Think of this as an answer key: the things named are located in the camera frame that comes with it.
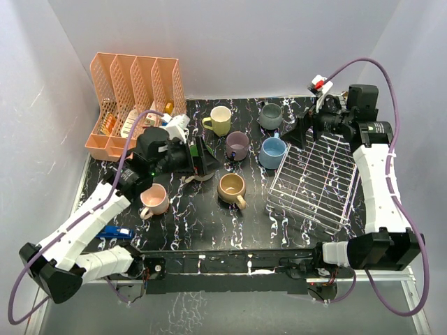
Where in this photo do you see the light blue ceramic mug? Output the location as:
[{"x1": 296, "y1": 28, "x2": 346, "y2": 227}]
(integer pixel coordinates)
[{"x1": 258, "y1": 133, "x2": 287, "y2": 170}]

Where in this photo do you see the yellow-green ceramic mug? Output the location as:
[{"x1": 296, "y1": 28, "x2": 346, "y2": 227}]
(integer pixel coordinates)
[{"x1": 202, "y1": 106, "x2": 232, "y2": 137}]

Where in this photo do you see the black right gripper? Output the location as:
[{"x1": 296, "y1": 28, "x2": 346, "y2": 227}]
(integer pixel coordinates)
[{"x1": 280, "y1": 95, "x2": 353, "y2": 149}]

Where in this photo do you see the yellow small bottle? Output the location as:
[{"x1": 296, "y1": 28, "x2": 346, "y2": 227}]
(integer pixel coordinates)
[{"x1": 164, "y1": 102, "x2": 174, "y2": 114}]

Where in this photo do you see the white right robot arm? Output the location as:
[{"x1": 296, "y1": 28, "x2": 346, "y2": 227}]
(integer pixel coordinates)
[{"x1": 281, "y1": 79, "x2": 420, "y2": 277}]

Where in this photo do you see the white red medicine box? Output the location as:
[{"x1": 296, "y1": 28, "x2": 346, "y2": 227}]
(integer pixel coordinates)
[{"x1": 144, "y1": 113, "x2": 160, "y2": 127}]

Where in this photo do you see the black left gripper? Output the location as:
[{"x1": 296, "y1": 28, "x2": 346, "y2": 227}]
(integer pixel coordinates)
[{"x1": 149, "y1": 135, "x2": 222, "y2": 177}]

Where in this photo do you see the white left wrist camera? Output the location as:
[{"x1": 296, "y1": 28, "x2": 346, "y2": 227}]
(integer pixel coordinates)
[{"x1": 161, "y1": 114, "x2": 190, "y2": 144}]

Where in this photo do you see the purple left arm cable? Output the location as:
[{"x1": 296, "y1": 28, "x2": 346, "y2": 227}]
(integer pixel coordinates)
[{"x1": 7, "y1": 110, "x2": 165, "y2": 325}]

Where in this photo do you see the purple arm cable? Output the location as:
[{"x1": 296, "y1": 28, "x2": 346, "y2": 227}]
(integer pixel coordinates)
[
  {"x1": 310, "y1": 57, "x2": 431, "y2": 318},
  {"x1": 7, "y1": 110, "x2": 165, "y2": 325}
]

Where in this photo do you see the dark grey round mug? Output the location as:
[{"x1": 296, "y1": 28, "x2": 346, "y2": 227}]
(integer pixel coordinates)
[{"x1": 258, "y1": 103, "x2": 283, "y2": 131}]

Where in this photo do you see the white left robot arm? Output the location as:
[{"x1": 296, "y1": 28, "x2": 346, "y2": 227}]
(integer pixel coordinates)
[{"x1": 19, "y1": 127, "x2": 221, "y2": 304}]

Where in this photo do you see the orange red packet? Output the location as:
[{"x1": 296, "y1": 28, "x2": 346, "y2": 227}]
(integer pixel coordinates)
[{"x1": 99, "y1": 112, "x2": 117, "y2": 136}]

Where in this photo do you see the purple ceramic mug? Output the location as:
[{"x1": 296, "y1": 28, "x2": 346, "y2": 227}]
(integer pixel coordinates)
[{"x1": 226, "y1": 131, "x2": 249, "y2": 161}]

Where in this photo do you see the blue white small box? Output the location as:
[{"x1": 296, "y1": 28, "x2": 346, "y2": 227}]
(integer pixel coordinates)
[{"x1": 161, "y1": 113, "x2": 173, "y2": 126}]

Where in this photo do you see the light pink mug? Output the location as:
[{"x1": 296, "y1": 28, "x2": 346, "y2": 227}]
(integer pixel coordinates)
[{"x1": 140, "y1": 184, "x2": 170, "y2": 220}]

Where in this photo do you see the white labelled box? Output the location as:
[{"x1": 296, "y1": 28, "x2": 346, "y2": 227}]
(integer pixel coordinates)
[{"x1": 120, "y1": 109, "x2": 138, "y2": 138}]

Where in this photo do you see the blue stapler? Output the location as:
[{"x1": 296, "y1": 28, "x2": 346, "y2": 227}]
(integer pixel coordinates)
[{"x1": 96, "y1": 225, "x2": 134, "y2": 239}]

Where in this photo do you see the pink plastic file organizer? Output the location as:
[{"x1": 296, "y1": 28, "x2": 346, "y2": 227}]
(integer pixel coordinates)
[{"x1": 85, "y1": 52, "x2": 186, "y2": 162}]

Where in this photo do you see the tan glazed round mug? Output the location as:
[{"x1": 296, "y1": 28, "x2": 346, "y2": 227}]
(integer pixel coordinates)
[{"x1": 217, "y1": 173, "x2": 247, "y2": 210}]

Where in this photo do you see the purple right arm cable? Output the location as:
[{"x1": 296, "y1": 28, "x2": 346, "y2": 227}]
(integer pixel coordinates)
[{"x1": 310, "y1": 57, "x2": 431, "y2": 318}]

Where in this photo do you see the black front mounting rail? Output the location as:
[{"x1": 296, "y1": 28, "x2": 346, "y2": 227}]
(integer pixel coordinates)
[{"x1": 104, "y1": 244, "x2": 350, "y2": 297}]

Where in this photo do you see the white wire dish rack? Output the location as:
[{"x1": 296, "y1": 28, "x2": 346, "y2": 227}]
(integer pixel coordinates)
[{"x1": 267, "y1": 131, "x2": 359, "y2": 235}]

